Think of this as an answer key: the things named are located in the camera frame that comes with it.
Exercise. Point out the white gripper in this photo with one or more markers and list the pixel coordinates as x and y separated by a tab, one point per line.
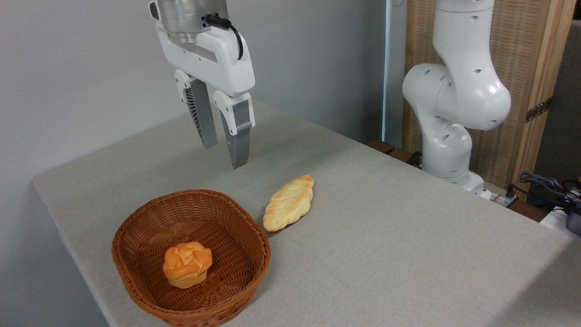
218	68

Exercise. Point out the long braided bread loaf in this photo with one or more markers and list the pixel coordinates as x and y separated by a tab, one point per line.
288	204

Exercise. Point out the round orange bread roll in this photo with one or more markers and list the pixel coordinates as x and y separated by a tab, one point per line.
187	264

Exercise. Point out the brown wicker basket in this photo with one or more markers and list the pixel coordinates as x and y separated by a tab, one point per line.
236	254

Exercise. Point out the metal screen hinge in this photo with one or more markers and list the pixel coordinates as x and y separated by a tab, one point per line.
539	109

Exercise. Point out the white vertical wall trim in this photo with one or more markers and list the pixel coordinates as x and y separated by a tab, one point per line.
386	68

